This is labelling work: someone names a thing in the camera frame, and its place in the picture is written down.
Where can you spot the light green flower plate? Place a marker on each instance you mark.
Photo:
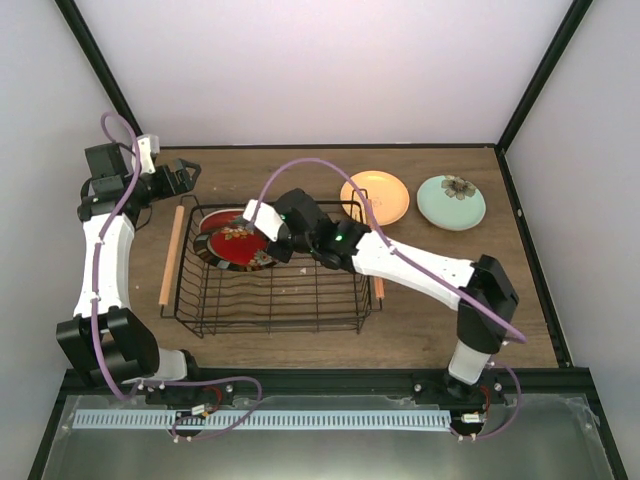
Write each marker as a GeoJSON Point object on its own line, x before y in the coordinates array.
{"type": "Point", "coordinates": [451, 203]}

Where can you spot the black wire dish rack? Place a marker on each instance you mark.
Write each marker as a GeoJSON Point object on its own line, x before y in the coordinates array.
{"type": "Point", "coordinates": [298, 296]}

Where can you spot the yellow orange plate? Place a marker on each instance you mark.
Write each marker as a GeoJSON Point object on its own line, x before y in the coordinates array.
{"type": "Point", "coordinates": [389, 196]}

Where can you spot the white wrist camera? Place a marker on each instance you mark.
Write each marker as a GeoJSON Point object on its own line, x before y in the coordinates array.
{"type": "Point", "coordinates": [149, 148]}
{"type": "Point", "coordinates": [264, 218]}

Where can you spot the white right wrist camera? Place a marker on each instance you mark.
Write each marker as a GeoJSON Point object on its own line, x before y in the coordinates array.
{"type": "Point", "coordinates": [264, 218]}

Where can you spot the black aluminium frame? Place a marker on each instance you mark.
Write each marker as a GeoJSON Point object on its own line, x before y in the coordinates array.
{"type": "Point", "coordinates": [566, 378]}

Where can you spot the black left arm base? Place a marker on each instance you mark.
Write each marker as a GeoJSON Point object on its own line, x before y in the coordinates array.
{"type": "Point", "coordinates": [183, 397]}

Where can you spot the clear plastic sheet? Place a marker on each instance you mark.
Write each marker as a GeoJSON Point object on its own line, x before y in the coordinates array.
{"type": "Point", "coordinates": [533, 437]}

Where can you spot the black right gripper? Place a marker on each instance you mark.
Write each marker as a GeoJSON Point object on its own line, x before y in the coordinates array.
{"type": "Point", "coordinates": [281, 255]}

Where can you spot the wooden rack handle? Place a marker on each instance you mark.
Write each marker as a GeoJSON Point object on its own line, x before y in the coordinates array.
{"type": "Point", "coordinates": [172, 252]}
{"type": "Point", "coordinates": [377, 281]}

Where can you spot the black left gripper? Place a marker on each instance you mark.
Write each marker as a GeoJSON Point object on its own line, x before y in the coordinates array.
{"type": "Point", "coordinates": [185, 186]}

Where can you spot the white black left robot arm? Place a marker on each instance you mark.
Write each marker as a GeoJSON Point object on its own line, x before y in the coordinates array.
{"type": "Point", "coordinates": [104, 336]}

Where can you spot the left wooden rack handle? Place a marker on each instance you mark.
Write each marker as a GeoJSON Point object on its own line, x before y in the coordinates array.
{"type": "Point", "coordinates": [172, 252]}

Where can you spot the red teal patterned plate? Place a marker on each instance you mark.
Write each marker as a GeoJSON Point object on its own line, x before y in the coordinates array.
{"type": "Point", "coordinates": [229, 221]}

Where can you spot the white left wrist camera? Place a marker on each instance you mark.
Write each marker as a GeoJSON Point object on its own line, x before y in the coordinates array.
{"type": "Point", "coordinates": [149, 148]}

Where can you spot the red floral plate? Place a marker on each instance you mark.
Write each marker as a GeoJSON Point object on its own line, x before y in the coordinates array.
{"type": "Point", "coordinates": [239, 249]}

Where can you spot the right wooden rack handle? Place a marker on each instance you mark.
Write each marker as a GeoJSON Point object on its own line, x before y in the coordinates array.
{"type": "Point", "coordinates": [377, 281]}

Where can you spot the black rimmed cream plate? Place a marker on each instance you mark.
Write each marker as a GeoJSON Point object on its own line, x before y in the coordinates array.
{"type": "Point", "coordinates": [202, 247]}

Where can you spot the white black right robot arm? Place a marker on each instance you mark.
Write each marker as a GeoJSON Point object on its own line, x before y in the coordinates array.
{"type": "Point", "coordinates": [479, 292]}

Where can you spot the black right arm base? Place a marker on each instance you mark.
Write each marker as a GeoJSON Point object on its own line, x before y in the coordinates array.
{"type": "Point", "coordinates": [469, 405]}

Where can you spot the light blue slotted cable duct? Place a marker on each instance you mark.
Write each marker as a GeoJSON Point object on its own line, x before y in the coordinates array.
{"type": "Point", "coordinates": [405, 420]}

